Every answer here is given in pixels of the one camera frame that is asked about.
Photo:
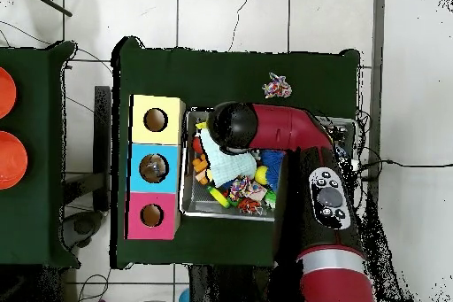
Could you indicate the mint green waffle cloth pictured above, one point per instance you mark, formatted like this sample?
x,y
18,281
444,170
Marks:
x,y
230,167

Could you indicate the orange striped tiger toy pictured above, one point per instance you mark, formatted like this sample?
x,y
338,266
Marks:
x,y
249,206

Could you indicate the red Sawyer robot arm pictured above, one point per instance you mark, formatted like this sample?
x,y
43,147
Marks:
x,y
297,132

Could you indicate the wooden box with three holes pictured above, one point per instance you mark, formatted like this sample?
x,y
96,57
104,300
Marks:
x,y
139,174

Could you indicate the red ball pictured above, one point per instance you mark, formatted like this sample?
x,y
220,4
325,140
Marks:
x,y
197,145

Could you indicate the orange plastic building block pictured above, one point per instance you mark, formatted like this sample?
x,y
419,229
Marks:
x,y
202,169

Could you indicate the yellow cheese wedge toy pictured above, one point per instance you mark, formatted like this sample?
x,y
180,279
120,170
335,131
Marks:
x,y
201,125

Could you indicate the yellow ball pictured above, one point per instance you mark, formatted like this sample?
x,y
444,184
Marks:
x,y
261,175

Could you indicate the blue spiky ball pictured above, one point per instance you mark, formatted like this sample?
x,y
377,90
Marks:
x,y
272,159

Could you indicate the side table with green cloth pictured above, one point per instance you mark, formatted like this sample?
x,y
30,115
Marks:
x,y
35,203

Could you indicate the orange bowl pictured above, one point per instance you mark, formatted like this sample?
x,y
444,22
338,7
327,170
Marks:
x,y
6,93
10,160

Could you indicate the black rod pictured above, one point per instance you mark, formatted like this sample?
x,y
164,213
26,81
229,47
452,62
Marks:
x,y
46,1

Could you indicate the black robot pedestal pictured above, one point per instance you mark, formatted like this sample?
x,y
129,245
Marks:
x,y
226,288

